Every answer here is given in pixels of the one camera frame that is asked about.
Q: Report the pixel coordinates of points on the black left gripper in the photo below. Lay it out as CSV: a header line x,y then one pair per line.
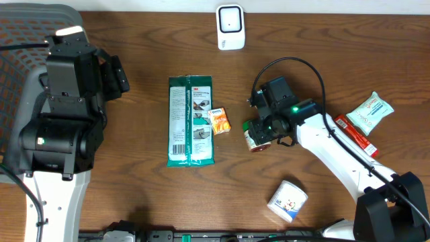
x,y
120,83

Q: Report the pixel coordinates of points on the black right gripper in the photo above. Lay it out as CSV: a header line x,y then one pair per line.
x,y
256,131

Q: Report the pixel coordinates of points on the green lid white jar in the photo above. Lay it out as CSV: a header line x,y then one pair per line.
x,y
251,143

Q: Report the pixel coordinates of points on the small orange carton box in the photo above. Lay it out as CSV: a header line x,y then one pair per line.
x,y
219,121

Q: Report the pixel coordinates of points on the white blue labelled jar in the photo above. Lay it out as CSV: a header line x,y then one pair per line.
x,y
287,201

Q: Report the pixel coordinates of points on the white red package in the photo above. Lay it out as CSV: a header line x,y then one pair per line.
x,y
190,142

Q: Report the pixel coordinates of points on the red coffee stick sachet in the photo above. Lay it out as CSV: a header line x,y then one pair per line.
x,y
361,140

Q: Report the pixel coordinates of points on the teal white snack packet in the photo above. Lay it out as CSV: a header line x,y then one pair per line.
x,y
368,115

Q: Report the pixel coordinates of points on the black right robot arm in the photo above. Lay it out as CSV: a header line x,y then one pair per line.
x,y
389,206

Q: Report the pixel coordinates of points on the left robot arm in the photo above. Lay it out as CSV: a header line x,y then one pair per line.
x,y
58,143

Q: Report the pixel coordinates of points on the white barcode scanner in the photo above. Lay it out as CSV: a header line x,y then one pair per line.
x,y
230,27

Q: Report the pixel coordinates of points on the grey plastic mesh basket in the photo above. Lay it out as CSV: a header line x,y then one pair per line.
x,y
25,23

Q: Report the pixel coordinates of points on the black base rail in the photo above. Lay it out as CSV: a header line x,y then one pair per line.
x,y
127,231

